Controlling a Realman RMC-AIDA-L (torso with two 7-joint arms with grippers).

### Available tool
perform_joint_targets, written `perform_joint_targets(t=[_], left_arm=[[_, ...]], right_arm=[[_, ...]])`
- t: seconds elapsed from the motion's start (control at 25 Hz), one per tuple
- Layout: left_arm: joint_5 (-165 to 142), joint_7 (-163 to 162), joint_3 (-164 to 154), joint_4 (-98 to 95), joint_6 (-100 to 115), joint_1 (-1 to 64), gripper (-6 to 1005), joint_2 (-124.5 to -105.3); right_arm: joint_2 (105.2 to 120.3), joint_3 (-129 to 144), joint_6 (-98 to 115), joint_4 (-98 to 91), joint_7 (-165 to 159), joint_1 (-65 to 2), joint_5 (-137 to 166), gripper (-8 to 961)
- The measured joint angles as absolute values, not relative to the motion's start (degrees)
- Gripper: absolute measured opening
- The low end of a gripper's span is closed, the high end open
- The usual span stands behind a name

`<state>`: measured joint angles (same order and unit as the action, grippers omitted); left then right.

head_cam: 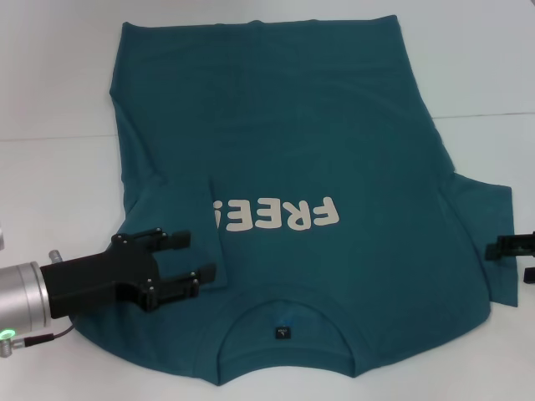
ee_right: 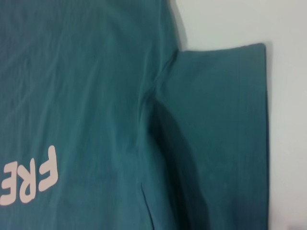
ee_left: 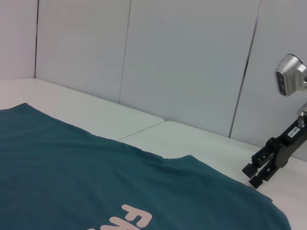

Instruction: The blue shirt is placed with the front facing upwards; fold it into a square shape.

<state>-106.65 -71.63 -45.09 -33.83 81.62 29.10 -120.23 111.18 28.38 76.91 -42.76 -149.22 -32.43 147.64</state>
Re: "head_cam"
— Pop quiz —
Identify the teal blue FREE t-shirt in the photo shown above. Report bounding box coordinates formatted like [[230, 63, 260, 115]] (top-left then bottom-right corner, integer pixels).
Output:
[[69, 14, 520, 377]]

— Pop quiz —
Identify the left arm connector cable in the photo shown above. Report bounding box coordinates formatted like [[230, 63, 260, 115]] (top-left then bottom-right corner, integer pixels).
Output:
[[0, 327, 77, 358]]

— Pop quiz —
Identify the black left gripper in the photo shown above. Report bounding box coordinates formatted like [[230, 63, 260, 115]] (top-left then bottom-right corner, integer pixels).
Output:
[[39, 227, 219, 321]]

